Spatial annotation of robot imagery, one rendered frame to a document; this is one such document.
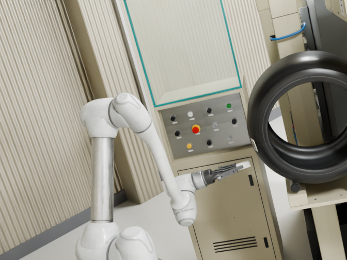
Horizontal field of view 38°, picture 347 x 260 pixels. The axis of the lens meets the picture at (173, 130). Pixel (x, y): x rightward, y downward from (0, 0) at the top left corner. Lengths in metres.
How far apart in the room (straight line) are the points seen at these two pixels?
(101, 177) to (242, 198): 1.23
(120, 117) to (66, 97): 2.70
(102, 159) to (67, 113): 2.64
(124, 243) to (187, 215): 0.40
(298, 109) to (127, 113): 0.98
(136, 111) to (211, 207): 1.28
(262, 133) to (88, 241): 0.90
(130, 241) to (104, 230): 0.17
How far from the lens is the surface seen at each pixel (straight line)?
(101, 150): 2.23
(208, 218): 3.29
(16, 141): 4.67
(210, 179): 2.49
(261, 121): 2.29
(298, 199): 2.47
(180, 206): 2.39
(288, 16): 2.60
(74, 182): 4.94
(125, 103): 2.12
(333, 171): 2.39
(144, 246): 2.12
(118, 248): 2.14
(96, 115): 2.23
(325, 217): 2.95
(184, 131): 3.13
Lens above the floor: 1.94
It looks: 16 degrees down
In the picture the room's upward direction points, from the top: 16 degrees counter-clockwise
